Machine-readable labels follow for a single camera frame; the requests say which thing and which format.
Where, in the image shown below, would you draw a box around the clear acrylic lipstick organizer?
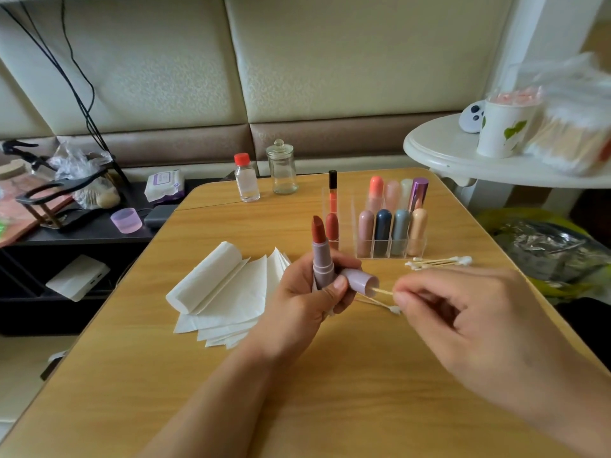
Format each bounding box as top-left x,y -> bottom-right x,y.
327,169 -> 431,258

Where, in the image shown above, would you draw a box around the white panda figure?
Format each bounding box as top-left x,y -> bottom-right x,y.
458,100 -> 487,134

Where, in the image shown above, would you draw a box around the black low shelf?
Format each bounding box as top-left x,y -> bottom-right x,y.
0,176 -> 230,335

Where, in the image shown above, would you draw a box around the crumpled clear plastic bag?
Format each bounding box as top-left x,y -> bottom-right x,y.
48,138 -> 120,210

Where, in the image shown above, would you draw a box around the jar with wooden lid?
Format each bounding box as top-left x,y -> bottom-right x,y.
0,159 -> 28,182

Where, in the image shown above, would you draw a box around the black cables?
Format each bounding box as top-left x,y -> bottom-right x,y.
0,0 -> 120,172

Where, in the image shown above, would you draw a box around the white power bank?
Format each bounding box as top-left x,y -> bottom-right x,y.
46,254 -> 111,302

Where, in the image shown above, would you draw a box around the pink tray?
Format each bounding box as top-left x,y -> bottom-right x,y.
0,176 -> 73,249

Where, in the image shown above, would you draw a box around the beige padded backrest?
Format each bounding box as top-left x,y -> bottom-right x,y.
0,0 -> 521,172

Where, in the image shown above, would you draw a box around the person's right hand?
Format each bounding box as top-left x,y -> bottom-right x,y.
391,265 -> 611,445

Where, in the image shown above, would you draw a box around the mauve lipstick cap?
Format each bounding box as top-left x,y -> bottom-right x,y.
341,268 -> 381,300

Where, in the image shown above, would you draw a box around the person's left hand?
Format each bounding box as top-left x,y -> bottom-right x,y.
246,247 -> 366,368

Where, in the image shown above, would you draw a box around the yellow-green bin with bag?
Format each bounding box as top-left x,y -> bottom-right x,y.
475,207 -> 611,303

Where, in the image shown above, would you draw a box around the small purple plastic cup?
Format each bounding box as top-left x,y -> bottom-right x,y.
109,207 -> 144,235

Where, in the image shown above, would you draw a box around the stack of white tissues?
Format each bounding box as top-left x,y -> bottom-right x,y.
165,241 -> 292,351

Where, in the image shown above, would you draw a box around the person's left forearm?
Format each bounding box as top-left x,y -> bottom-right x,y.
138,343 -> 288,458

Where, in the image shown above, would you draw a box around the pile of cotton swabs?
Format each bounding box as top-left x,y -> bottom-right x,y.
403,254 -> 475,272

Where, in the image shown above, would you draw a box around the red lipstick mauve tube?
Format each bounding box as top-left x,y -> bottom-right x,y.
311,215 -> 337,292

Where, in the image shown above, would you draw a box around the white round side table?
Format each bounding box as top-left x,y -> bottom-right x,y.
403,114 -> 611,190

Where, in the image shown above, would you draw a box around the glass jar with lid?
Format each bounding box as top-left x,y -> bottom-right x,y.
266,138 -> 299,195

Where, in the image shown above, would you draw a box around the clear bottle red cap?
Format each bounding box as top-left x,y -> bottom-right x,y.
234,152 -> 262,204

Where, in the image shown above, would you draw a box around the wet wipes pack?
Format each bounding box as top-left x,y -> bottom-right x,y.
144,170 -> 186,204

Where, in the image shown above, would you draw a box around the white tissue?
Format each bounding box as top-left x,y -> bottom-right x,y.
165,241 -> 244,316

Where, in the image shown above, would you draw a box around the black clip tool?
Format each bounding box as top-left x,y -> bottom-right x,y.
0,139 -> 51,170

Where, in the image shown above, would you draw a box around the white mug green leaf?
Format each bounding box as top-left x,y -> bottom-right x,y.
476,88 -> 545,159

